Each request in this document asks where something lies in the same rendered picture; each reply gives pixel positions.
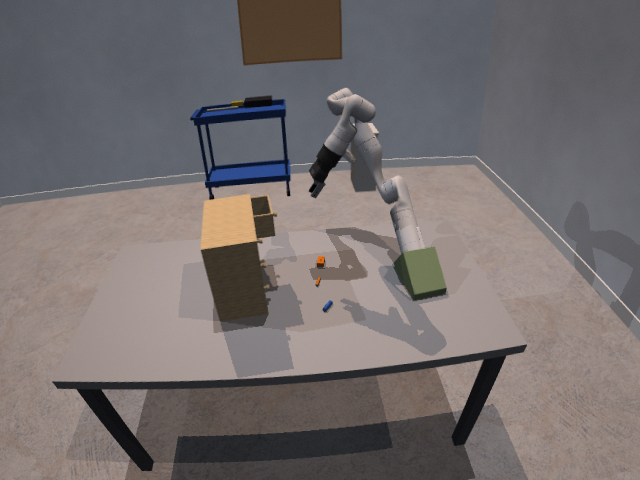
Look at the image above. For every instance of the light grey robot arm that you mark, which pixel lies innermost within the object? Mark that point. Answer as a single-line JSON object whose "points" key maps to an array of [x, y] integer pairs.
{"points": [[407, 231]]}

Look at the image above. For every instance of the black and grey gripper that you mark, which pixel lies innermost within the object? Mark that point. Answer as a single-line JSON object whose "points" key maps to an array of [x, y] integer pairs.
{"points": [[327, 158]]}

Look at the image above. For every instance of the wooden chest of drawers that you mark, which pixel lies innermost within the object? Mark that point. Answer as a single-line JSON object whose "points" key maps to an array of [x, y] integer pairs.
{"points": [[231, 258]]}

